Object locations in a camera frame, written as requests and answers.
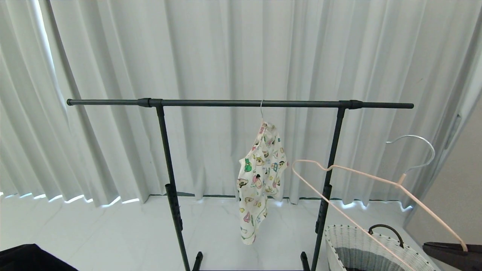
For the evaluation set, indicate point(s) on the white curtain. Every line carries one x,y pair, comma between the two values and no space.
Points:
226,49

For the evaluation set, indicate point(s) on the pink clothes hanger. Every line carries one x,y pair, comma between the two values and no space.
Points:
433,215
261,111

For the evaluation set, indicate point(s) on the black clothes rack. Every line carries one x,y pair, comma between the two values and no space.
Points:
226,102

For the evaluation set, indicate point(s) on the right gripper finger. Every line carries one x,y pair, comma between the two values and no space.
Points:
459,259

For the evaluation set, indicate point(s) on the cream printed garment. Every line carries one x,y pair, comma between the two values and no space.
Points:
260,169

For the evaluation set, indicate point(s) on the white laundry basket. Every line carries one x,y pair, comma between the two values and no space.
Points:
346,241

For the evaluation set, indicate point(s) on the black garment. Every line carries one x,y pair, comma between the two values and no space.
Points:
30,259

